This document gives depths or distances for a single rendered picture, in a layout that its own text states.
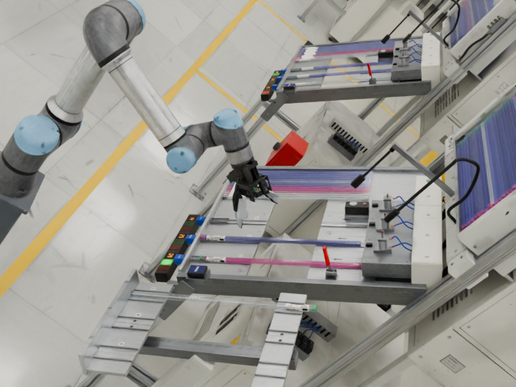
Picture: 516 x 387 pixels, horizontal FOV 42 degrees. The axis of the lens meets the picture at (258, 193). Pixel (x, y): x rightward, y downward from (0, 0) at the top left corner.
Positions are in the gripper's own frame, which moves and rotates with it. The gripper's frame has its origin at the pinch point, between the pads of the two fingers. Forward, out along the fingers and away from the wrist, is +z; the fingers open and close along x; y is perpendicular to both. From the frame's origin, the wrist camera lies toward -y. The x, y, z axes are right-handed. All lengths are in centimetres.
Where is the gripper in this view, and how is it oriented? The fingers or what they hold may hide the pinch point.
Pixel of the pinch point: (258, 216)
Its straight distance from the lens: 207.4
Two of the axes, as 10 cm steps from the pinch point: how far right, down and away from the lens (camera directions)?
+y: 5.8, 1.9, -7.9
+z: 3.0, 8.5, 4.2
